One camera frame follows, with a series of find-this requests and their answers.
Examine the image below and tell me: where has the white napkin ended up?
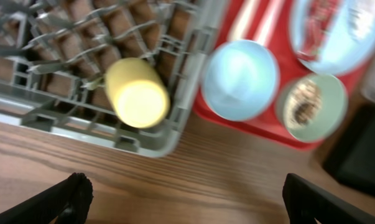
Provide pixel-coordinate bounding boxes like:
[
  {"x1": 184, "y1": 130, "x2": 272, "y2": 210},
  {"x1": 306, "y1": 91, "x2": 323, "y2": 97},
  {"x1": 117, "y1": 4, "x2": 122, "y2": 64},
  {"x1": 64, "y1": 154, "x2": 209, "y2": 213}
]
[{"x1": 348, "y1": 0, "x2": 375, "y2": 41}]

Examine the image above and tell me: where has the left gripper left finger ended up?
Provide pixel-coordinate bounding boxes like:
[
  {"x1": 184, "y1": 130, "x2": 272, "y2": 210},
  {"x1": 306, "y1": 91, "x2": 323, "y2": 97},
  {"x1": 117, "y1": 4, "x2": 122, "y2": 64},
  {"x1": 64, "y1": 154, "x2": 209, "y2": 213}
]
[{"x1": 0, "y1": 173, "x2": 93, "y2": 224}]

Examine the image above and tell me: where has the light blue plate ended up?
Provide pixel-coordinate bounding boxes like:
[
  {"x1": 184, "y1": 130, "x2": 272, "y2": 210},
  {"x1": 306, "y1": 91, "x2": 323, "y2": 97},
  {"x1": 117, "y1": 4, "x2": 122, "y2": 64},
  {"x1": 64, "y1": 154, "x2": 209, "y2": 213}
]
[{"x1": 300, "y1": 1, "x2": 375, "y2": 76}]

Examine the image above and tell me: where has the green bowl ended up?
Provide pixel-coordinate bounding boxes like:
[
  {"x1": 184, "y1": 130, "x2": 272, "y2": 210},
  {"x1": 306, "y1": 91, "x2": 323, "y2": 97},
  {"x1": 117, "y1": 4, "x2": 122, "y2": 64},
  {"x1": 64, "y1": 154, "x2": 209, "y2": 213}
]
[{"x1": 275, "y1": 73, "x2": 348, "y2": 142}]

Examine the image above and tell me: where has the red serving tray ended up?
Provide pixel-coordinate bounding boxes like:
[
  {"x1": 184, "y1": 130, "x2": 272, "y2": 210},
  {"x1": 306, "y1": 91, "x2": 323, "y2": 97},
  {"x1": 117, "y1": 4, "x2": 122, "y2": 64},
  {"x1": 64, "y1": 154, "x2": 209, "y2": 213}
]
[{"x1": 193, "y1": 0, "x2": 375, "y2": 149}]

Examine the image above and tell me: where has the food scraps and rice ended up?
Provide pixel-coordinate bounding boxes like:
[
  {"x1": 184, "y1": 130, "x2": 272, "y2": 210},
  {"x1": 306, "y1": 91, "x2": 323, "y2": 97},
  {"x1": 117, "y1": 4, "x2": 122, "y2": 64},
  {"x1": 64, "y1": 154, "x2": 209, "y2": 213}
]
[{"x1": 284, "y1": 79, "x2": 322, "y2": 129}]

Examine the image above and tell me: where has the red snack wrapper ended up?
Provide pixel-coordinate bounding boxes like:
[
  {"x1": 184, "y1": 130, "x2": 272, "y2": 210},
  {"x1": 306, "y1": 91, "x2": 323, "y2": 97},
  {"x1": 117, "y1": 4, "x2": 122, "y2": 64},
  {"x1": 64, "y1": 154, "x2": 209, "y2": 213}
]
[{"x1": 297, "y1": 0, "x2": 341, "y2": 62}]

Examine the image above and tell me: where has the light blue bowl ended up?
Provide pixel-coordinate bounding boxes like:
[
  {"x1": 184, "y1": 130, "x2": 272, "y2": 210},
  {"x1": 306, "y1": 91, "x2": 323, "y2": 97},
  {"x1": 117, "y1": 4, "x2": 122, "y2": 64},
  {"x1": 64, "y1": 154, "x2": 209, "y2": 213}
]
[{"x1": 201, "y1": 40, "x2": 280, "y2": 121}]

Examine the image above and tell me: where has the yellow plastic cup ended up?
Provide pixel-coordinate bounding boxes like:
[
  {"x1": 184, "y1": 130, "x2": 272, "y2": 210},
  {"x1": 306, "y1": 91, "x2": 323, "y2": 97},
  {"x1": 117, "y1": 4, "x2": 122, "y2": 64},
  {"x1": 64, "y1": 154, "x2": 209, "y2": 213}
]
[{"x1": 104, "y1": 58, "x2": 170, "y2": 128}]

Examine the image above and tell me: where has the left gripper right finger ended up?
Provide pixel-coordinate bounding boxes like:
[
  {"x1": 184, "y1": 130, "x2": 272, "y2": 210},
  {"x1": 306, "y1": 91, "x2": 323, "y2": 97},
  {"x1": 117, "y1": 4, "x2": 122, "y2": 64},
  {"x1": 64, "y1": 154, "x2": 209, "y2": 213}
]
[{"x1": 282, "y1": 173, "x2": 375, "y2": 224}]

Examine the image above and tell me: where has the white plastic spoon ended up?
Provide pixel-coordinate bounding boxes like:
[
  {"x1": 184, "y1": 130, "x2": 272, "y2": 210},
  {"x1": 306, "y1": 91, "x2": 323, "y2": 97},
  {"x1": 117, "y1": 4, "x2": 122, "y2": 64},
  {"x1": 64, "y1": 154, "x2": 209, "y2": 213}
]
[{"x1": 227, "y1": 0, "x2": 260, "y2": 41}]

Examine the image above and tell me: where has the black waste tray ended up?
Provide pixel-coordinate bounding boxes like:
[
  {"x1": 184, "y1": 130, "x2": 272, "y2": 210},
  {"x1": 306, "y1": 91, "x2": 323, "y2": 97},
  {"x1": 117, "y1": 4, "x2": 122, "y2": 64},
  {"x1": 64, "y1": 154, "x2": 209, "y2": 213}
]
[{"x1": 323, "y1": 105, "x2": 375, "y2": 197}]

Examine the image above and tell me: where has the grey dishwasher rack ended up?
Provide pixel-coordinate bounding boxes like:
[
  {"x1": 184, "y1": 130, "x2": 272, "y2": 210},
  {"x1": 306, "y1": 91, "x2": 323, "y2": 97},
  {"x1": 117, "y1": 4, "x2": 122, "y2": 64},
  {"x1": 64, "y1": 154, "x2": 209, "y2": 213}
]
[{"x1": 0, "y1": 0, "x2": 228, "y2": 157}]

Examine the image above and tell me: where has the white plastic fork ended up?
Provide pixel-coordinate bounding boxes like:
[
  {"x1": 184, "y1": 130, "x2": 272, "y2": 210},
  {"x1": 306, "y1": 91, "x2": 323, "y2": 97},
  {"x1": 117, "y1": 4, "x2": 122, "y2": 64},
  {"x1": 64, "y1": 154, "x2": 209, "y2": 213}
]
[{"x1": 253, "y1": 0, "x2": 285, "y2": 47}]

